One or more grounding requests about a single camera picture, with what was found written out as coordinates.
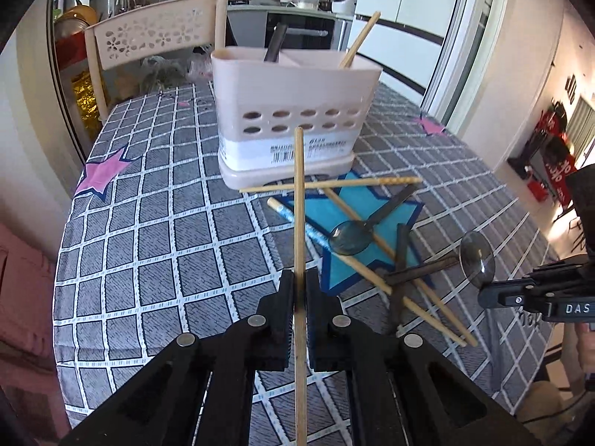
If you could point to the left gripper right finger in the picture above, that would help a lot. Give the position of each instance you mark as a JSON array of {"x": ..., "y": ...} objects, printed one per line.
[{"x": 324, "y": 350}]

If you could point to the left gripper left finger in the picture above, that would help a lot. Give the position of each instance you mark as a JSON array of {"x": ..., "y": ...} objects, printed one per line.
[{"x": 273, "y": 344}]

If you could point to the pink utensil holder caddy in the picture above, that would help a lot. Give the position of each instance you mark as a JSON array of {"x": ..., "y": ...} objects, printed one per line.
[{"x": 260, "y": 105}]

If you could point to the person right hand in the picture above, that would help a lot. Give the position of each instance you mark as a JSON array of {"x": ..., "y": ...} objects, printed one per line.
[{"x": 543, "y": 410}]

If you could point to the grey checked tablecloth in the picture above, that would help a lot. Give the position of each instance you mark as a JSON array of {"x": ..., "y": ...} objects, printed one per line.
[{"x": 167, "y": 248}]

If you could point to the yellow patterned chopstick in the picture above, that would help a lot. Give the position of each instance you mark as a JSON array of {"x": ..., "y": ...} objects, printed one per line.
[{"x": 357, "y": 182}]

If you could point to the built-in black oven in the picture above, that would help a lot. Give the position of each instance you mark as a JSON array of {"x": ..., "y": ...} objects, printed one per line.
[{"x": 303, "y": 32}]

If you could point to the white refrigerator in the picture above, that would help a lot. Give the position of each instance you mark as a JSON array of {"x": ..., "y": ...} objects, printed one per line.
[{"x": 406, "y": 41}]

